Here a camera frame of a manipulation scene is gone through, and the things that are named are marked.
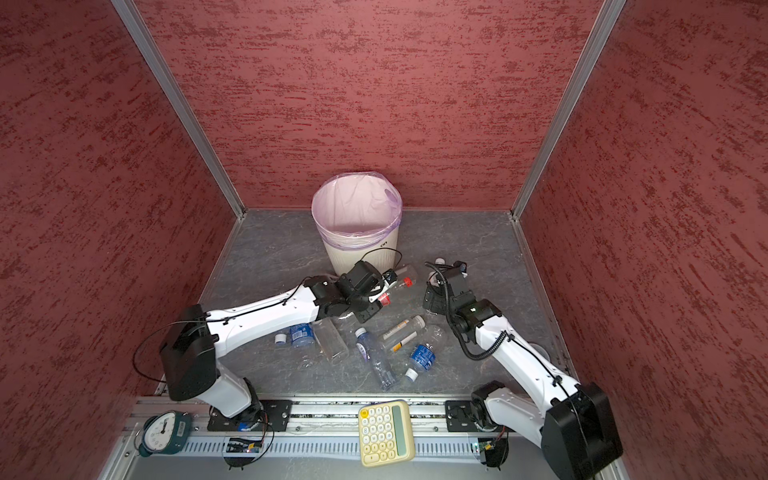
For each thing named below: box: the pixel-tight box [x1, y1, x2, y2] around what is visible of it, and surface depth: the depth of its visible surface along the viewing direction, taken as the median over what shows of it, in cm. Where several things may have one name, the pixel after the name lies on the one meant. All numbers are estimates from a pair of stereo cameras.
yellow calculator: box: [358, 399, 415, 467], surface depth 71 cm
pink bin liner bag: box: [311, 172, 403, 249], surface depth 93 cm
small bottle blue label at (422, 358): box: [405, 343, 436, 382], surface depth 81 cm
